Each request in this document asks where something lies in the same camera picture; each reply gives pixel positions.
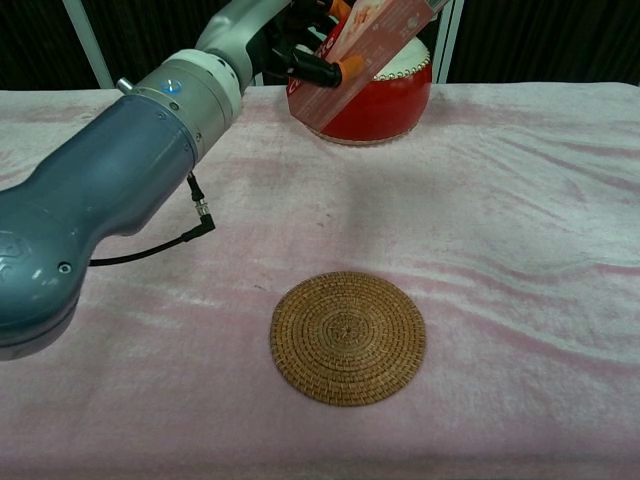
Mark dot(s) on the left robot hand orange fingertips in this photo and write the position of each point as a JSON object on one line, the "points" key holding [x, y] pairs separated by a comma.
{"points": [[245, 35]]}

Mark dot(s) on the pink cardboard box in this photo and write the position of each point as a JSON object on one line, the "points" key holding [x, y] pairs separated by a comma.
{"points": [[380, 40]]}

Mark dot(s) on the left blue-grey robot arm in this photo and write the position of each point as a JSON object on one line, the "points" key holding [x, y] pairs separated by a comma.
{"points": [[100, 190]]}

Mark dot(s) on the red white drum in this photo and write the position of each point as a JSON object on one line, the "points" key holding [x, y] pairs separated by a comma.
{"points": [[390, 105]]}

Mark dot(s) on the pink velvet tablecloth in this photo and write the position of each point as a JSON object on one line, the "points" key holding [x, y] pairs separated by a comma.
{"points": [[450, 225]]}

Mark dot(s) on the round woven rattan coaster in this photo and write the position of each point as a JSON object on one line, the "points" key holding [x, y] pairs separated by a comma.
{"points": [[348, 340]]}

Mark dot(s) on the white frame post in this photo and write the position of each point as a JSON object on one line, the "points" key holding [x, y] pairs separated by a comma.
{"points": [[87, 45], [447, 50]]}

